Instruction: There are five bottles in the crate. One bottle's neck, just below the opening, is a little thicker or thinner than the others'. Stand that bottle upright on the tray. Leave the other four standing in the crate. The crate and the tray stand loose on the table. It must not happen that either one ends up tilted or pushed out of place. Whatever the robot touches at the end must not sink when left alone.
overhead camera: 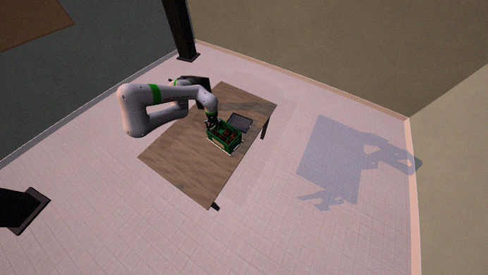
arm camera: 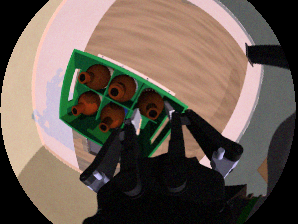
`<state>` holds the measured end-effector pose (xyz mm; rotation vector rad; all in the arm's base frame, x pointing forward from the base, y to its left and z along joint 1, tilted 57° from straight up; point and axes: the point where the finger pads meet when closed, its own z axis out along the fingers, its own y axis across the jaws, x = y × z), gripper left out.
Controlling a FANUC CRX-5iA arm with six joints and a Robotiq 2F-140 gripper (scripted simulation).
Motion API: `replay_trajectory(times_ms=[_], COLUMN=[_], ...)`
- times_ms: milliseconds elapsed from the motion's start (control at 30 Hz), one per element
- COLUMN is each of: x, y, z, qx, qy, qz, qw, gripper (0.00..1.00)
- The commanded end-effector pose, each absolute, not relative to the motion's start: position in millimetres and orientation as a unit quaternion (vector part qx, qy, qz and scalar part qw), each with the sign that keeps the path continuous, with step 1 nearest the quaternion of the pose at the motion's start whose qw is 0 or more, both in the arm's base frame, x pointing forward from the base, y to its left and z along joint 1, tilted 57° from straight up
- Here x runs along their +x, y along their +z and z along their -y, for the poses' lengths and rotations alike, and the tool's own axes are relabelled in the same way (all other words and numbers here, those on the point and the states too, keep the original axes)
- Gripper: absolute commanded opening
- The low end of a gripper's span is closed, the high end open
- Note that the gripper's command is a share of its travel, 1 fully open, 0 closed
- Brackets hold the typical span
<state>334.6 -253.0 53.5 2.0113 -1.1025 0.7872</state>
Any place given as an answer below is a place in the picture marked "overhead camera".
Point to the green plastic crate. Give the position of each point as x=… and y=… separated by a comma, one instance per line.
x=221, y=144

